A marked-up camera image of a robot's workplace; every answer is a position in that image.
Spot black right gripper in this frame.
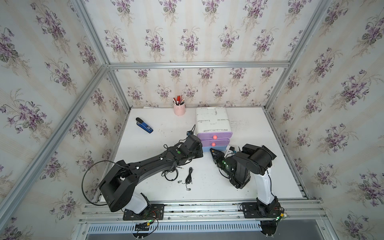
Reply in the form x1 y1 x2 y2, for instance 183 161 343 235
209 149 234 180

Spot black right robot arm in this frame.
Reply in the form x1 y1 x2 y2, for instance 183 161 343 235
210 144 285 222

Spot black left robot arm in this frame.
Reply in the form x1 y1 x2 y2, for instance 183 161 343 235
81 126 204 215

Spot blue bottom drawer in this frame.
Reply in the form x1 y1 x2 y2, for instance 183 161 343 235
202 146 228 153

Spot white drawer cabinet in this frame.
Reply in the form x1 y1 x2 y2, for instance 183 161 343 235
196 107 232 134

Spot pink pen cup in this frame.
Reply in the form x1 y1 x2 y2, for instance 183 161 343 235
173 104 186 116

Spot red pens in cup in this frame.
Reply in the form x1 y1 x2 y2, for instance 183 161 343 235
173 95 185 106

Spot blue stapler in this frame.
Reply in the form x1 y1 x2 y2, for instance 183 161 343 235
136 118 153 134

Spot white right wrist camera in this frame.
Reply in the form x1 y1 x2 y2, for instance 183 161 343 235
228 146 237 154

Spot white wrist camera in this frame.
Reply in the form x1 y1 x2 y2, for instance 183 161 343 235
186 130 194 137
228 146 237 154

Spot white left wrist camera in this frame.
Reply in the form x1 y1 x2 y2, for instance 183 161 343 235
186 130 194 137

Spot black wired earphones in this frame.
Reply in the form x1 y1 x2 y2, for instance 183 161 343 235
161 168 179 182
178 167 193 191

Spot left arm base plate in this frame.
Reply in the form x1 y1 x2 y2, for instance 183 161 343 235
123 204 165 221

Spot aluminium frame rail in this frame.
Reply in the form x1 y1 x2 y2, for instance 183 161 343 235
109 61 290 70

